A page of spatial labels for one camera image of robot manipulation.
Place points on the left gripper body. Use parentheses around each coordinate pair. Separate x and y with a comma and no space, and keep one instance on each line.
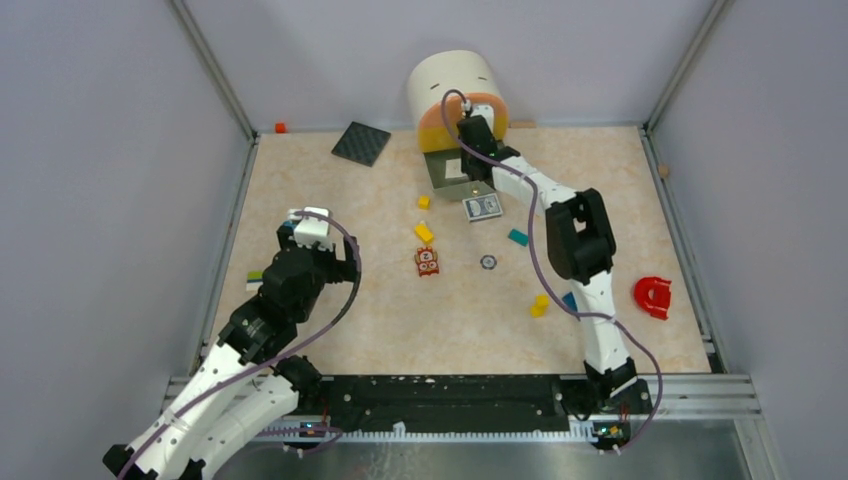
(330,269)

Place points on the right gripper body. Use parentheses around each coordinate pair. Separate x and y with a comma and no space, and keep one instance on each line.
(466,160)

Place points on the white round drawer organizer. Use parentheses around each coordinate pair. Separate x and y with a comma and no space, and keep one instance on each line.
(436,89)

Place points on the white cosmetic box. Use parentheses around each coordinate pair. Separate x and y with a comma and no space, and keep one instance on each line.
(453,169)

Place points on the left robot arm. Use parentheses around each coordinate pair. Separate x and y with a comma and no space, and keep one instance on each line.
(252,375)

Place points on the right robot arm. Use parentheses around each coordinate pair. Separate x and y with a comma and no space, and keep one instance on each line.
(579,240)

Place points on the green blue white block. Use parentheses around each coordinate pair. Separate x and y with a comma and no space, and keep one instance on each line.
(254,280)

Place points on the wooden block on ledge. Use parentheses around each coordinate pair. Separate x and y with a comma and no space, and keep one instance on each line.
(523,124)

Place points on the blue playing card box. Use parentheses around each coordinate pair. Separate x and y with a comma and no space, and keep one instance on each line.
(482,207)

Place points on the yellow cube block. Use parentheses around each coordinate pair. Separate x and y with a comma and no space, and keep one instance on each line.
(424,234)

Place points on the teal block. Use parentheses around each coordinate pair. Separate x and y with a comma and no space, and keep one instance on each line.
(518,237)

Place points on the black lego plate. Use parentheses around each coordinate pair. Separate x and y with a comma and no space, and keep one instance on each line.
(361,144)

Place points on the blue lego brick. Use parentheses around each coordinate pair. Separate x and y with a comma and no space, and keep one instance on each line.
(569,300)

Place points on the red plastic horseshoe toy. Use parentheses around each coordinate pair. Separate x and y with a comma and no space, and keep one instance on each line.
(653,296)

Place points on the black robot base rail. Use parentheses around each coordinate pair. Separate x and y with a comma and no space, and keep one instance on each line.
(443,404)

